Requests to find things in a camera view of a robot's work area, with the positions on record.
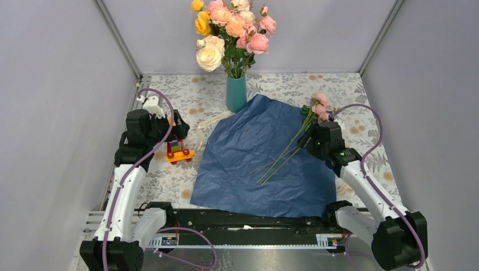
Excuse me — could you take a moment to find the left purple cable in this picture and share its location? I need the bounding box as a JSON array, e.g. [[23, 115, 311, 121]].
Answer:
[[102, 88, 219, 271]]

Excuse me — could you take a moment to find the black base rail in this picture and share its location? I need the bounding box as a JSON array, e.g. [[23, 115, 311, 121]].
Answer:
[[148, 209, 348, 250]]

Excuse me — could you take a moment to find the teal ceramic vase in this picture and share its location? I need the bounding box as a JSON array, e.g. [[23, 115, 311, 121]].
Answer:
[[226, 76, 247, 112]]

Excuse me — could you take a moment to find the flower bouquet in vase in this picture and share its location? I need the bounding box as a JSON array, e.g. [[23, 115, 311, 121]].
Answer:
[[191, 0, 277, 73]]

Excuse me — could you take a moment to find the yellow red toy block car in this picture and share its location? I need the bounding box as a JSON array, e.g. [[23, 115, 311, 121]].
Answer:
[[166, 114, 195, 165]]

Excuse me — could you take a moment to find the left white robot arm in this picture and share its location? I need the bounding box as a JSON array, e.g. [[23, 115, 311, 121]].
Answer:
[[79, 109, 190, 270]]

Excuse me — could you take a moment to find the blue wrapping paper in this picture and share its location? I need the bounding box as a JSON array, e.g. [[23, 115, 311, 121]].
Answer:
[[190, 94, 337, 217]]

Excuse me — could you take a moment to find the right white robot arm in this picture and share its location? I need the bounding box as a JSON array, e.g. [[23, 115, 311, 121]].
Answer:
[[297, 121, 428, 270]]

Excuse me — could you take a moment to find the purple cable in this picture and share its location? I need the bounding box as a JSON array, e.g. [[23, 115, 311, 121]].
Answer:
[[333, 103, 426, 271], [102, 88, 219, 271]]

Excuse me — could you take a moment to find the floral patterned table mat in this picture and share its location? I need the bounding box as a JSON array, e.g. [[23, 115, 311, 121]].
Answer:
[[135, 73, 401, 217]]

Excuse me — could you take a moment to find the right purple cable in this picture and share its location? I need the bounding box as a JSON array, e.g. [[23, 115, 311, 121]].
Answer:
[[333, 103, 426, 271]]

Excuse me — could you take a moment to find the peach pink flower stem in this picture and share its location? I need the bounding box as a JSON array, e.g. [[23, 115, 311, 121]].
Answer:
[[208, 6, 248, 78]]

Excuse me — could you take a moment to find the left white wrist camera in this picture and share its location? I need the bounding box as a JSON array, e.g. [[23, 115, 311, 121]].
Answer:
[[136, 95, 165, 119]]

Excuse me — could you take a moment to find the pink flowers bunch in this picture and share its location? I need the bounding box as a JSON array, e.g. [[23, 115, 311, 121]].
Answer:
[[251, 93, 334, 186]]

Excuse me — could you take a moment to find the pink rose flower stem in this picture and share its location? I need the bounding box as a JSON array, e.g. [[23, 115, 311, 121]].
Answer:
[[236, 24, 269, 77]]

